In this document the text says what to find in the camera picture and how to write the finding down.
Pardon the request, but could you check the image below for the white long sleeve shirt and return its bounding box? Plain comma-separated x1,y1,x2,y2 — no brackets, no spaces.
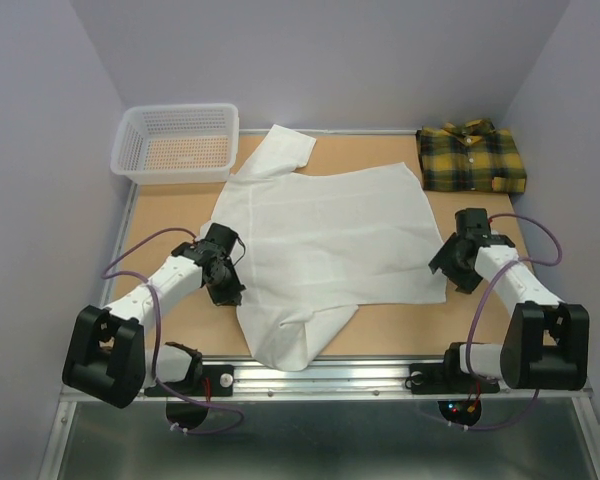
211,125,446,371

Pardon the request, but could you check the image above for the metal table frame edge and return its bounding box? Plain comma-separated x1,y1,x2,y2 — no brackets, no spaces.
38,179,141,480

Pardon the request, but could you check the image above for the white perforated plastic basket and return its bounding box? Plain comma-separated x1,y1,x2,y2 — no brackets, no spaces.
110,103,239,185

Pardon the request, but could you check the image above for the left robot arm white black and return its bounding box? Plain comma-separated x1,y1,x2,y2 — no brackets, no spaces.
62,223,245,408

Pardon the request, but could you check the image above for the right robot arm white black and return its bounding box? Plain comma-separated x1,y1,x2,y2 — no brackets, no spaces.
429,208,590,391

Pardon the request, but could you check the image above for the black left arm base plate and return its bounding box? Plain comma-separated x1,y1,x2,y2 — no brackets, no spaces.
164,364,235,399

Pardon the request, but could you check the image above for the yellow plaid folded shirt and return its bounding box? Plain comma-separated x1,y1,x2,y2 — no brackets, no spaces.
416,119,527,194

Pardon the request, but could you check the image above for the aluminium mounting rail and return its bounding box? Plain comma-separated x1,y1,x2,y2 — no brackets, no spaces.
139,354,594,400

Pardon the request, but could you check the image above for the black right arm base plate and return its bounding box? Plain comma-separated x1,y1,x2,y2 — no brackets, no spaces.
405,362,500,395

